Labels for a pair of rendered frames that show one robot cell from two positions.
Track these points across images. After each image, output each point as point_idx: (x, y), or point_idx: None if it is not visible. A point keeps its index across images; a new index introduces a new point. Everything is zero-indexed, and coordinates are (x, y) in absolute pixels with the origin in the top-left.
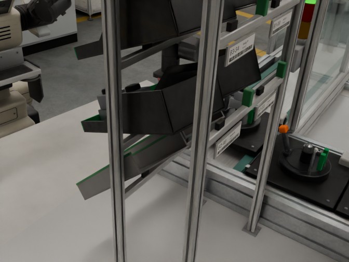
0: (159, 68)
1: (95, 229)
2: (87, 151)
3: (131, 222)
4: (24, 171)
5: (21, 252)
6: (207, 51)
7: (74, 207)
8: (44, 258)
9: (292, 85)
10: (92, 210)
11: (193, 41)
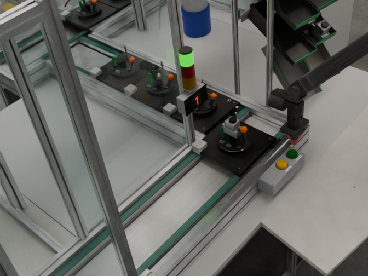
0: (304, 125)
1: (329, 102)
2: (357, 156)
3: (309, 107)
4: None
5: (364, 91)
6: None
7: (346, 113)
8: (350, 89)
9: (150, 229)
10: (334, 112)
11: (277, 89)
